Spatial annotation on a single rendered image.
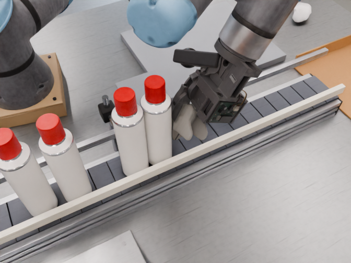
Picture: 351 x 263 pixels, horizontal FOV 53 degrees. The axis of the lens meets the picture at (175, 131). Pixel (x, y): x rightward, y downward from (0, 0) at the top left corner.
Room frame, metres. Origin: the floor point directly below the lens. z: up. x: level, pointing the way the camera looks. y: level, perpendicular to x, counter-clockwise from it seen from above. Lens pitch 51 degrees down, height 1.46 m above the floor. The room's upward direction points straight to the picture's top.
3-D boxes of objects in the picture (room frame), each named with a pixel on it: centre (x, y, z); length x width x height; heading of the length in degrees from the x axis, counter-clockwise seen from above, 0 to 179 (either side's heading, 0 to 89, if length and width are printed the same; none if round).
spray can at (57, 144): (0.32, 0.18, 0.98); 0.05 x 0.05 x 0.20
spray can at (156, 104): (0.40, 0.03, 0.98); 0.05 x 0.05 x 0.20
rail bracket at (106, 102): (0.44, 0.12, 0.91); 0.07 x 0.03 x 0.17; 28
